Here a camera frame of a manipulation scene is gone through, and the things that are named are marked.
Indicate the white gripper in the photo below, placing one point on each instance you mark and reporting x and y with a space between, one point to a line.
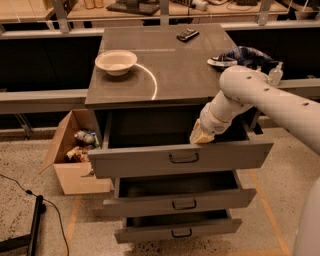
213 124

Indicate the grey top drawer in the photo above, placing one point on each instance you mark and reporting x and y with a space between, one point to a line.
155 141

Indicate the grey drawer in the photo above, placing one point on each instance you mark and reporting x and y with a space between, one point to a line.
155 141
175 194
177 226

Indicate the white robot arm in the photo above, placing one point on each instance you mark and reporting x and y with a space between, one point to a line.
242 88

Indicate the grey middle drawer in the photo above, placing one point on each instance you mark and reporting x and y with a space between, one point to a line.
175 194

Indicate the grey drawer cabinet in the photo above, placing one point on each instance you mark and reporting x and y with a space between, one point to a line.
168 72

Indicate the grey bottom drawer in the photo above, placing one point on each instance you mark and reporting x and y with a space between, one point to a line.
177 226

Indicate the clear sanitizer bottle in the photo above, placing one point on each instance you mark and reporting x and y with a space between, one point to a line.
276 74

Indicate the black mobile phone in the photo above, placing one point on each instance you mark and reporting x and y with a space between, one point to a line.
187 35

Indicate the white bowl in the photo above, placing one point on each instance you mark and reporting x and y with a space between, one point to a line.
116 62

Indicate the crumpled snack bag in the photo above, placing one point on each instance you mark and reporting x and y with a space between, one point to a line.
88 137

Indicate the colourful snack wrappers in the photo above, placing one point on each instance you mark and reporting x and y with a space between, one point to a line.
78 154

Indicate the cardboard box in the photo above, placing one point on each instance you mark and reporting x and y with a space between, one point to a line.
74 177

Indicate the black device on desk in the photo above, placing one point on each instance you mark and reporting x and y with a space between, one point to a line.
139 7

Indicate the black stand base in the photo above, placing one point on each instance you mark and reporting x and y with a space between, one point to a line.
28 241

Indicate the grey metal rail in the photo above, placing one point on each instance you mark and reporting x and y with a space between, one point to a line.
42 101

